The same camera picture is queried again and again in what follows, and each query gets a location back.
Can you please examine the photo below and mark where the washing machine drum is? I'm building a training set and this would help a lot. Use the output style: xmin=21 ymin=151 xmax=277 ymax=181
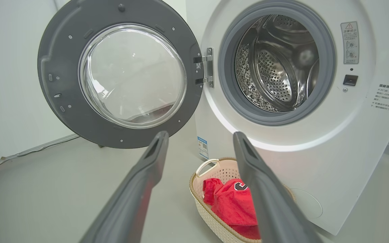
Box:
xmin=235 ymin=15 xmax=320 ymax=112

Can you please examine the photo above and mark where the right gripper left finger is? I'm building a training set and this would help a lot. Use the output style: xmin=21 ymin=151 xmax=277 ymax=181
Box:
xmin=81 ymin=131 xmax=170 ymax=243

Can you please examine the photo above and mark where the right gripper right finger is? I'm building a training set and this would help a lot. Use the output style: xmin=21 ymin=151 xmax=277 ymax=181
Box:
xmin=233 ymin=131 xmax=323 ymax=243

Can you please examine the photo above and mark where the red jersey with print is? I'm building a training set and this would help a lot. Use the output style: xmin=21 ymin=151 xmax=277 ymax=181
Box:
xmin=211 ymin=178 xmax=261 ymax=240

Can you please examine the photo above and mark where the blue energy label sticker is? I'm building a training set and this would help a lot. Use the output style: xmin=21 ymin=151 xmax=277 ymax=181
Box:
xmin=197 ymin=136 xmax=209 ymax=160

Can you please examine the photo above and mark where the cream perforated laundry basket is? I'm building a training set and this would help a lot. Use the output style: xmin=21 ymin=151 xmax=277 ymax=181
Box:
xmin=189 ymin=157 xmax=296 ymax=243

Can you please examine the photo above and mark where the round black glass washer door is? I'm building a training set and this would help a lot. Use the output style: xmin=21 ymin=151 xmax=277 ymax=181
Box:
xmin=37 ymin=0 xmax=204 ymax=149

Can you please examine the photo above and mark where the metal door hinge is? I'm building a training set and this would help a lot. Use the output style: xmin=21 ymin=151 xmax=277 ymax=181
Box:
xmin=194 ymin=47 xmax=214 ymax=88

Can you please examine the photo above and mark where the thin floor cable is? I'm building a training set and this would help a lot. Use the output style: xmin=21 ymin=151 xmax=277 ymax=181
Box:
xmin=0 ymin=135 xmax=80 ymax=178

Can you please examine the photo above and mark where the white front-load washing machine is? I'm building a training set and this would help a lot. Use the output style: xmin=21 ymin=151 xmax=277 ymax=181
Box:
xmin=186 ymin=0 xmax=389 ymax=236

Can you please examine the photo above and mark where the grey warning label sticker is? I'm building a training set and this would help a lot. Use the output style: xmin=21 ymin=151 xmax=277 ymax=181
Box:
xmin=341 ymin=22 xmax=360 ymax=64

